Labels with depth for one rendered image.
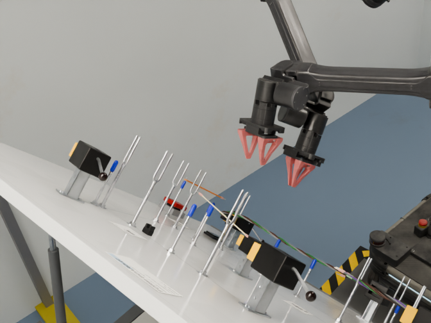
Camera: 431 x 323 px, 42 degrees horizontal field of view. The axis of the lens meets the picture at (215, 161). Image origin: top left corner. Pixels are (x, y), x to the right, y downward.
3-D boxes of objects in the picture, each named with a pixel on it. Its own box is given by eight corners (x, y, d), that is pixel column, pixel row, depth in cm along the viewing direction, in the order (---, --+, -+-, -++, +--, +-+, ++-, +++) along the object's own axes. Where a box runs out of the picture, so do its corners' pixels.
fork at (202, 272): (201, 272, 86) (244, 190, 86) (210, 277, 85) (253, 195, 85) (194, 270, 84) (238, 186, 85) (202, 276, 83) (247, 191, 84)
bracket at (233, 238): (236, 252, 141) (245, 234, 141) (229, 249, 139) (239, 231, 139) (224, 244, 144) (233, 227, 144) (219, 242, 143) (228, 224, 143)
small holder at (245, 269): (252, 286, 98) (270, 250, 98) (225, 266, 106) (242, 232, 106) (269, 293, 101) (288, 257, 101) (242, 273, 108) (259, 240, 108)
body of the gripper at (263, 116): (265, 136, 131) (270, 104, 129) (237, 125, 139) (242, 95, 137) (284, 135, 135) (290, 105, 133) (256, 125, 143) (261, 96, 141)
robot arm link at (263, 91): (269, 74, 137) (253, 74, 133) (290, 79, 133) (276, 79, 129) (263, 102, 139) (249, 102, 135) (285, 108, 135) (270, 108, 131)
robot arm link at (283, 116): (334, 88, 148) (317, 100, 156) (295, 73, 145) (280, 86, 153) (328, 128, 144) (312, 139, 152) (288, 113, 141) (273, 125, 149)
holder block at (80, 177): (72, 207, 84) (101, 154, 84) (52, 186, 93) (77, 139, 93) (99, 218, 86) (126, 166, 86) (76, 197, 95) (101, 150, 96)
